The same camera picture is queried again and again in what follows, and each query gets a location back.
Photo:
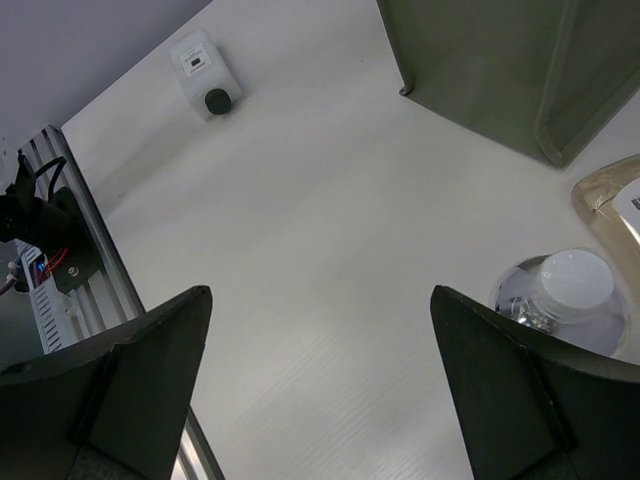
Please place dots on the green canvas bag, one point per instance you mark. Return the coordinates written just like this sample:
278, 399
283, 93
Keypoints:
542, 78

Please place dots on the white bottle black cap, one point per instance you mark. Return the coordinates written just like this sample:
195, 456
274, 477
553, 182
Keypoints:
204, 76

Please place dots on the clear bottle white cap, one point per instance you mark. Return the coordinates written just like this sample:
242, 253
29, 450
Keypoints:
571, 295

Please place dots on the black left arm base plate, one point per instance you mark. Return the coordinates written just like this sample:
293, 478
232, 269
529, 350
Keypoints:
82, 259

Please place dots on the white slotted cable duct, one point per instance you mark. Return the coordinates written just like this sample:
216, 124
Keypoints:
58, 317

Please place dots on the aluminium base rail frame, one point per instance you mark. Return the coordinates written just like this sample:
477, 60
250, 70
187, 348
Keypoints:
109, 295

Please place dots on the amber refill pouch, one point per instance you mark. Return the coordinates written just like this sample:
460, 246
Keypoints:
607, 201

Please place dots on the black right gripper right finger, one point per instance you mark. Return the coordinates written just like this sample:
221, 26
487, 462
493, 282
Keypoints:
531, 406

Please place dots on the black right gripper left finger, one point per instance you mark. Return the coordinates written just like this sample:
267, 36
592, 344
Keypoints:
112, 406

